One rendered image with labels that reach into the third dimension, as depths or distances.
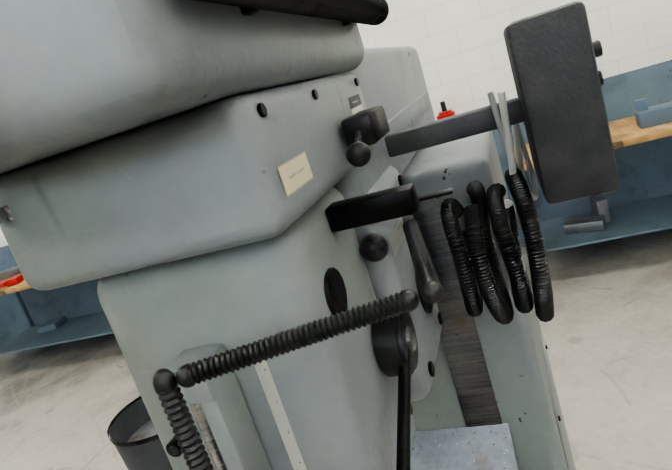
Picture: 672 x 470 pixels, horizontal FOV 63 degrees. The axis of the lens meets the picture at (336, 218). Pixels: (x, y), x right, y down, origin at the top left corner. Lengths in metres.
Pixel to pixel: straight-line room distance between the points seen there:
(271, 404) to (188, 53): 0.29
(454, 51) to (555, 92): 4.02
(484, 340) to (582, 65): 0.47
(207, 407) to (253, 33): 0.28
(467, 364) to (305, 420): 0.52
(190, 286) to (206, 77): 0.20
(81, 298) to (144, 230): 6.44
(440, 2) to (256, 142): 4.34
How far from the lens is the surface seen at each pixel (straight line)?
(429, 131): 0.74
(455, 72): 4.66
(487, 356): 0.95
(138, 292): 0.49
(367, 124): 0.51
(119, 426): 2.85
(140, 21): 0.28
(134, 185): 0.41
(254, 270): 0.42
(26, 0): 0.31
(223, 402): 0.46
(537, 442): 1.04
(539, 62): 0.65
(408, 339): 0.56
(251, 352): 0.34
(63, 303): 7.05
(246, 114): 0.36
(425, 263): 0.37
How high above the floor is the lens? 1.71
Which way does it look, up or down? 12 degrees down
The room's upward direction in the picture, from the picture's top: 18 degrees counter-clockwise
